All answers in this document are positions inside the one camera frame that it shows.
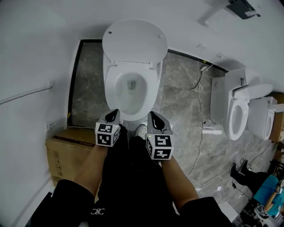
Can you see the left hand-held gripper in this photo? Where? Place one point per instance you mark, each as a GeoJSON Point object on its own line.
{"type": "Point", "coordinates": [106, 135]}

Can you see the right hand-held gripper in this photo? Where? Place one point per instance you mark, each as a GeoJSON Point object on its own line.
{"type": "Point", "coordinates": [160, 144]}

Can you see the white toilet bowl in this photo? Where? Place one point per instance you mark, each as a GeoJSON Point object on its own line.
{"type": "Point", "coordinates": [111, 93]}

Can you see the white toilet seat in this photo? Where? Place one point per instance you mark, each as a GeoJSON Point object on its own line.
{"type": "Point", "coordinates": [134, 42]}

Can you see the person's right forearm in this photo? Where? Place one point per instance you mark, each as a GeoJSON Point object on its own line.
{"type": "Point", "coordinates": [177, 184]}

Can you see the person's left forearm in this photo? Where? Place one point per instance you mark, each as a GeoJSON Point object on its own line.
{"type": "Point", "coordinates": [91, 168]}

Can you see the white toilet with tank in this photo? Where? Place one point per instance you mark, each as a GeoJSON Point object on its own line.
{"type": "Point", "coordinates": [235, 104]}

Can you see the white toilet without tank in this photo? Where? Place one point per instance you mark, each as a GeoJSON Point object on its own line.
{"type": "Point", "coordinates": [264, 115]}

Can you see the person's white shoe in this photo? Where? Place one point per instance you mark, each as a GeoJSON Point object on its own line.
{"type": "Point", "coordinates": [140, 131]}

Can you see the brown cardboard box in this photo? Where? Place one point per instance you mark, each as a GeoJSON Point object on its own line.
{"type": "Point", "coordinates": [68, 153]}

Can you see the person's black trousers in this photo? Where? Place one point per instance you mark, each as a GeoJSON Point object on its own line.
{"type": "Point", "coordinates": [131, 177]}

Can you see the person's black shirt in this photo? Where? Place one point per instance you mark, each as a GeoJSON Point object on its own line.
{"type": "Point", "coordinates": [66, 206]}

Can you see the plain cardboard box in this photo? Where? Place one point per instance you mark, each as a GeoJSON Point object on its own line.
{"type": "Point", "coordinates": [277, 124]}

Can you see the dark grey mounted box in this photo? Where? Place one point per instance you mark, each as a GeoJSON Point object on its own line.
{"type": "Point", "coordinates": [242, 8]}

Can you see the white wall water valve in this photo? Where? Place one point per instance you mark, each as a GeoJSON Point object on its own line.
{"type": "Point", "coordinates": [203, 68]}

